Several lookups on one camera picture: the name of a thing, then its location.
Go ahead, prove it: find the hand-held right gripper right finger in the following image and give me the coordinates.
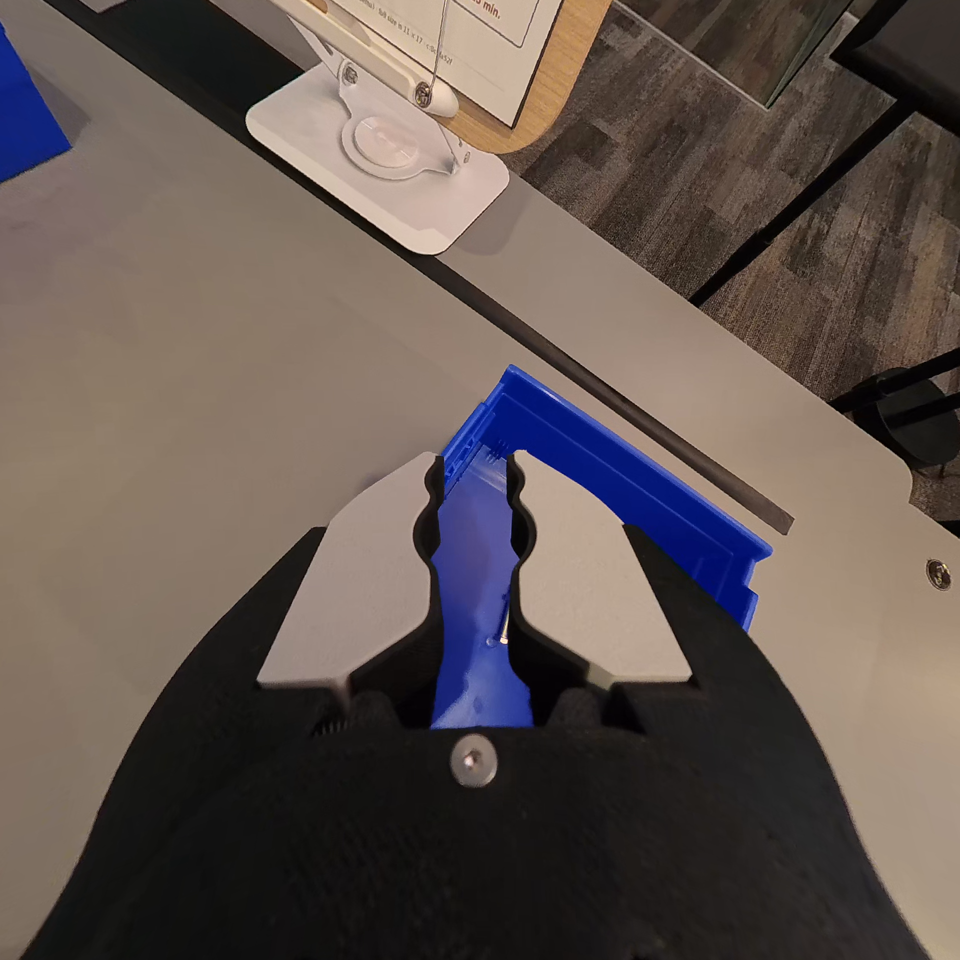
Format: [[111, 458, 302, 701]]
[[506, 450, 695, 699]]

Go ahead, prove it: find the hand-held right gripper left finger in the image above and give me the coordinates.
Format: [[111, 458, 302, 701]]
[[256, 452, 445, 710]]

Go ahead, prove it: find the blue plastic bin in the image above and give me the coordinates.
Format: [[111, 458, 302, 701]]
[[429, 364, 774, 730], [0, 21, 74, 183]]

